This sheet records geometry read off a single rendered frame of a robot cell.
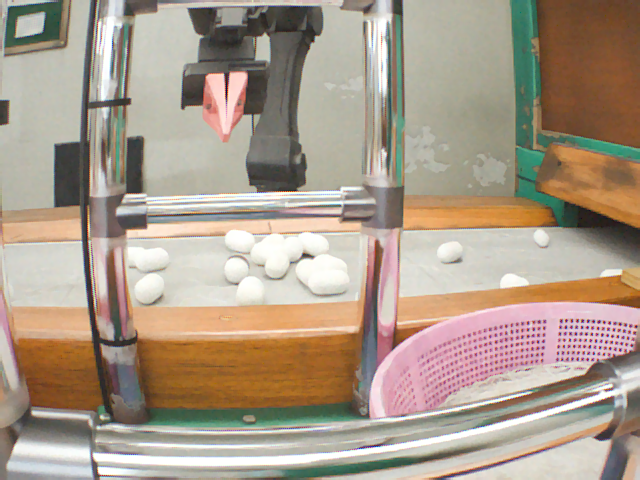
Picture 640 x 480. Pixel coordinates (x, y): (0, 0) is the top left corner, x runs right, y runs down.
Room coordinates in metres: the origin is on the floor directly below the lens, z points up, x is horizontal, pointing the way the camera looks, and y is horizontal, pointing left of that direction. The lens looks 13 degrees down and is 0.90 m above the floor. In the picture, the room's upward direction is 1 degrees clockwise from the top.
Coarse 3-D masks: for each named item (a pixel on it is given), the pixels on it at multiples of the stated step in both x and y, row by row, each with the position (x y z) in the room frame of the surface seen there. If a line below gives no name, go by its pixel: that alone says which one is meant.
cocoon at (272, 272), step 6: (270, 258) 0.54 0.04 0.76; (276, 258) 0.54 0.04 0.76; (282, 258) 0.54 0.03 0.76; (270, 264) 0.53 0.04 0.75; (276, 264) 0.53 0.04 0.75; (282, 264) 0.53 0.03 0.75; (288, 264) 0.55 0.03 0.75; (270, 270) 0.53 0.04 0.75; (276, 270) 0.53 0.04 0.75; (282, 270) 0.53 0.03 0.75; (270, 276) 0.54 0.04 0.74; (276, 276) 0.53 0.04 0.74
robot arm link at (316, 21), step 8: (256, 8) 0.81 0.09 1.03; (280, 8) 0.94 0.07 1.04; (288, 8) 0.98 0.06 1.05; (312, 8) 1.03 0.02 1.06; (320, 8) 1.08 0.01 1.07; (312, 16) 1.04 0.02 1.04; (320, 16) 1.08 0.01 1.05; (312, 24) 1.04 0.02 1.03; (320, 24) 1.08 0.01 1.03; (312, 32) 1.05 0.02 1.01; (320, 32) 1.08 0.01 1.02
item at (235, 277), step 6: (234, 258) 0.52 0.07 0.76; (228, 264) 0.52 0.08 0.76; (234, 264) 0.51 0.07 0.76; (240, 264) 0.52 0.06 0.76; (246, 264) 0.52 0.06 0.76; (228, 270) 0.51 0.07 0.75; (234, 270) 0.51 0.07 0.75; (240, 270) 0.51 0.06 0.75; (246, 270) 0.52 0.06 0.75; (228, 276) 0.51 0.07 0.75; (234, 276) 0.51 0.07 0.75; (240, 276) 0.51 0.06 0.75; (246, 276) 0.52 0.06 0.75; (234, 282) 0.52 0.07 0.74
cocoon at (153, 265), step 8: (160, 248) 0.55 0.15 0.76; (136, 256) 0.54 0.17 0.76; (144, 256) 0.54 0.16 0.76; (152, 256) 0.54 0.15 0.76; (160, 256) 0.55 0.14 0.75; (168, 256) 0.56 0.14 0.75; (136, 264) 0.54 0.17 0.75; (144, 264) 0.53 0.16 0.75; (152, 264) 0.54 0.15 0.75; (160, 264) 0.54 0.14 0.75
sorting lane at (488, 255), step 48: (144, 240) 0.67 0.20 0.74; (192, 240) 0.67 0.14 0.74; (336, 240) 0.69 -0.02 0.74; (432, 240) 0.70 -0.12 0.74; (480, 240) 0.70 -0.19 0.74; (528, 240) 0.71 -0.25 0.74; (576, 240) 0.71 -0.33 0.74; (48, 288) 0.47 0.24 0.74; (192, 288) 0.50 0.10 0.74; (288, 288) 0.51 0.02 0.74; (432, 288) 0.51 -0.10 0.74; (480, 288) 0.51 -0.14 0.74
